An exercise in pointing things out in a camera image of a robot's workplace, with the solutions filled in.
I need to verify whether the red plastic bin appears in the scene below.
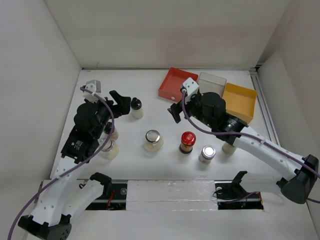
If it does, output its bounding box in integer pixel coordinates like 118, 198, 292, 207
158, 67, 199, 103

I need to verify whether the silver-capped white shaker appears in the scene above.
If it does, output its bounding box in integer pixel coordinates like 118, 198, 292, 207
222, 142, 237, 155

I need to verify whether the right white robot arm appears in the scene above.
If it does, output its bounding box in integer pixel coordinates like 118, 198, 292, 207
168, 92, 320, 204

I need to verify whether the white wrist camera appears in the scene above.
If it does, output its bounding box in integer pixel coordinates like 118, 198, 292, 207
180, 77, 199, 96
82, 79, 101, 103

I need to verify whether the aluminium side rail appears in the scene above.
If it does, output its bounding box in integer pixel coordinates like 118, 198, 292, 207
249, 67, 281, 146

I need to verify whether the silver-lid small jar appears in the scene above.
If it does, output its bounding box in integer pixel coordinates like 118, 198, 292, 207
198, 145, 216, 164

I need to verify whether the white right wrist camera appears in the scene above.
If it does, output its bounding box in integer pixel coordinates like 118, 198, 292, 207
180, 77, 199, 96

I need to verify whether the clear plastic bin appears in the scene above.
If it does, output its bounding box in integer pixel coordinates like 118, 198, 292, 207
197, 72, 227, 97

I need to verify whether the black-capped white bottle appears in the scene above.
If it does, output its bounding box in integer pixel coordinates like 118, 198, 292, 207
130, 97, 144, 119

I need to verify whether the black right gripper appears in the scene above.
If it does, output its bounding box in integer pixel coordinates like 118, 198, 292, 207
167, 92, 215, 129

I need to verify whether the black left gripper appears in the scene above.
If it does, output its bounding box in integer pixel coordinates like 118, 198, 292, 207
86, 90, 130, 139

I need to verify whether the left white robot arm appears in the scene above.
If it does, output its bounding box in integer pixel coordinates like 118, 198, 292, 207
16, 90, 131, 240

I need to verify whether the glass jar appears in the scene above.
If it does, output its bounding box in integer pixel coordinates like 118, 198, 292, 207
144, 129, 164, 152
99, 139, 119, 161

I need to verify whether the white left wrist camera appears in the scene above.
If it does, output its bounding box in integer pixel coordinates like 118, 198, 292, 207
82, 79, 101, 103

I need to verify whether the yellow plastic bin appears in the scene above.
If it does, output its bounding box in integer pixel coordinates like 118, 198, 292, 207
222, 83, 258, 124

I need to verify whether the red-capped dark sauce bottle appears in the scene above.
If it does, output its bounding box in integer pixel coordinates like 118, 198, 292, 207
179, 131, 196, 154

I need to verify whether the black-capped bottle near left gripper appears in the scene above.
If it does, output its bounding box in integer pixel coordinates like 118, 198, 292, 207
103, 121, 119, 141

